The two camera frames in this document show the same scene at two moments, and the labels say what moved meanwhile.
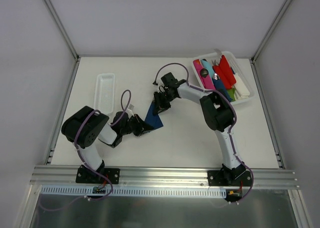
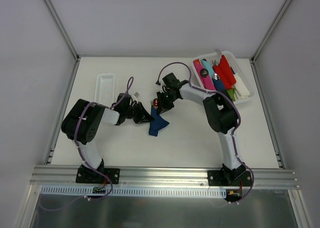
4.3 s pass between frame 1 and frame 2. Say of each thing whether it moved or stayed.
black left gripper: moved
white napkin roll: stayed
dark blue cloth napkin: moved
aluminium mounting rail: stayed
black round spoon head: stayed
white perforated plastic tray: stayed
